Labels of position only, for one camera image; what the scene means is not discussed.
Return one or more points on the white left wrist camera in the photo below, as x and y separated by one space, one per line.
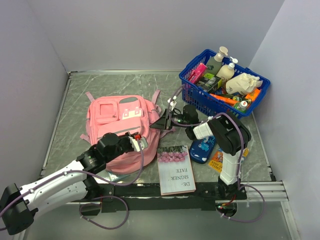
138 142

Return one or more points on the pink school backpack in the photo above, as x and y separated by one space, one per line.
119 115

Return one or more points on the black green box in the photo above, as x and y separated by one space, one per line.
209 83

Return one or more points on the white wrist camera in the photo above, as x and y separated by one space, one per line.
172 103
138 142

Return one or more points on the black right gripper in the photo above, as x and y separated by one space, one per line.
166 118

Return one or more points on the yellow children's book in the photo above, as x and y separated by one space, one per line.
216 161

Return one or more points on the blue pencil case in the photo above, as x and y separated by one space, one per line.
200 150

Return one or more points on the orange snack pack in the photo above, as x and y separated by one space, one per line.
253 95

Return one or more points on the blue plastic basket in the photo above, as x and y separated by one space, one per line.
206 103

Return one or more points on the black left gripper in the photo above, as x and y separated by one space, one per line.
126 136

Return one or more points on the orange packet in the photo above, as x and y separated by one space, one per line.
229 101

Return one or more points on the white book pink flowers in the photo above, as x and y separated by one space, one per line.
175 170

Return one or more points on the green bottle red cap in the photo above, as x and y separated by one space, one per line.
241 106

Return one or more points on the cream pump bottle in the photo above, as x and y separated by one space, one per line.
226 72

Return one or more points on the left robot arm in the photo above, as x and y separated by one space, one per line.
75 182

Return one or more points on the pink box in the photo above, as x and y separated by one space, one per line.
197 73

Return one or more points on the teal hardcover book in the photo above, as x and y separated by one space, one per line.
114 177

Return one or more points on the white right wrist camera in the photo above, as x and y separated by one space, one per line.
172 103

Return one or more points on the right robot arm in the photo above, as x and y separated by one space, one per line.
229 132

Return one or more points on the beige cloth bag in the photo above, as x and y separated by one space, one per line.
243 84

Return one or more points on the grey pump bottle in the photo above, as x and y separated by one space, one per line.
215 62

